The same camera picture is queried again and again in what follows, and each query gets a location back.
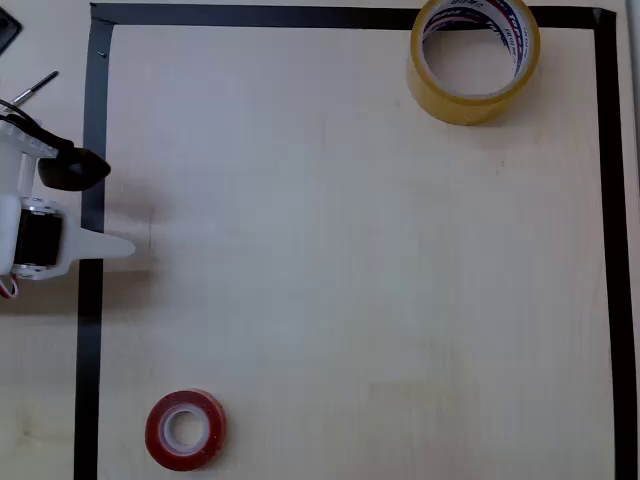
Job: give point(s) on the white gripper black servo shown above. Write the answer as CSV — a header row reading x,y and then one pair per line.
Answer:
x,y
41,239

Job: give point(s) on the small red tape roll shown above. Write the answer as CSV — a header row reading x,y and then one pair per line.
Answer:
x,y
165,440

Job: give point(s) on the big yellowish clear tape roll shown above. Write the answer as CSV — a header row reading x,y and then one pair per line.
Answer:
x,y
450,107

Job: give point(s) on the metal screwdriver shaft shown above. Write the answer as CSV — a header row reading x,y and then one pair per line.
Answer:
x,y
35,86

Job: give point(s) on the flat black object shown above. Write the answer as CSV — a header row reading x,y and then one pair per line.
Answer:
x,y
6,31

